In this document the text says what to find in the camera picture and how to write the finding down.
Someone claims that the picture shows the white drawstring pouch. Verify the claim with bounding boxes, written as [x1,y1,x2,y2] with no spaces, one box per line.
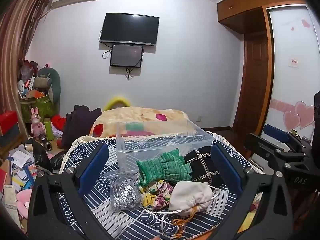
[168,181,220,217]

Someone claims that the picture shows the green knitted glove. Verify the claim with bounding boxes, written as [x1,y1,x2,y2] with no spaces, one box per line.
[136,148,192,186]

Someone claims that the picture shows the floral fabric scrunchie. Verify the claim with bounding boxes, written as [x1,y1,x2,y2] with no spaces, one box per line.
[138,180,174,211]

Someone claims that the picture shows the pink plush toy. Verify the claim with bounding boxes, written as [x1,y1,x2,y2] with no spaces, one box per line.
[16,189,32,219]

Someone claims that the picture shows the white sliding wardrobe door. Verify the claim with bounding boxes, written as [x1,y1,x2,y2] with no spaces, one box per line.
[265,5,319,139]

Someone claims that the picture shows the brown wooden door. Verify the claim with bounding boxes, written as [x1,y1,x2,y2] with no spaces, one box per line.
[233,32,268,137]

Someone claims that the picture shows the bag of silver beads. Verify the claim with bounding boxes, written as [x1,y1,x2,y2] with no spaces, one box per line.
[104,170,141,212]

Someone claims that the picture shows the black white checkered cloth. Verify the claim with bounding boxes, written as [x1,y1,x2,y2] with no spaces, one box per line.
[184,146,224,188]

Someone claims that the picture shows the black flashlight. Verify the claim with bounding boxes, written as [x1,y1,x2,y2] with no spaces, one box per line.
[38,134,52,151]

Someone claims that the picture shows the green bottle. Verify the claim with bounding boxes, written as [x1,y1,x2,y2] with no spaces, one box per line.
[44,118,54,141]

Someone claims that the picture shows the pink rabbit figurine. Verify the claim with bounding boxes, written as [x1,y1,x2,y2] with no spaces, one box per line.
[30,107,46,139]

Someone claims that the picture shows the red plush item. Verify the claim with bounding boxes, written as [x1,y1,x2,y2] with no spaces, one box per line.
[51,114,66,131]

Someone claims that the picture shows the blue patterned tablecloth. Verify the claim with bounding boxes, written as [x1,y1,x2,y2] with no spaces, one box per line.
[60,132,250,239]

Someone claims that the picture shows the red box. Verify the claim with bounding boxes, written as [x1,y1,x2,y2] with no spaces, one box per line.
[0,111,18,136]

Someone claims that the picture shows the green storage box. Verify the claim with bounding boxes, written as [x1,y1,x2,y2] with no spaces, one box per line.
[20,95,59,123]

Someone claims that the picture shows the clear plastic storage box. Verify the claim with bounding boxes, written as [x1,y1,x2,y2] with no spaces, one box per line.
[116,119,213,171]

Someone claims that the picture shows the beige patchwork blanket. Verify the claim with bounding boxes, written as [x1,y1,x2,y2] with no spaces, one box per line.
[89,106,189,138]

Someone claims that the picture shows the wooden overhead cabinet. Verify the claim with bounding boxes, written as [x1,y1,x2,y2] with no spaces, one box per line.
[217,0,305,34]

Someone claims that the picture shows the grey green plush toy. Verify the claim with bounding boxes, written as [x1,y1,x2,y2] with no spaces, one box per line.
[34,67,61,104]

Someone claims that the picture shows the striped brown curtain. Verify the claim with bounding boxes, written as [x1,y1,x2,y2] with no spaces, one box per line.
[1,0,50,134]

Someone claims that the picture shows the yellow plush ring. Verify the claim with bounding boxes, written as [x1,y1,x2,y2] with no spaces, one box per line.
[102,95,132,112]

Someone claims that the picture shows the small wall monitor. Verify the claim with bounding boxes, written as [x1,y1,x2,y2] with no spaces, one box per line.
[110,44,143,68]

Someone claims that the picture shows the large wall television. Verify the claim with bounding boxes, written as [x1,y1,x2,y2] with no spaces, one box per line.
[100,13,159,46]

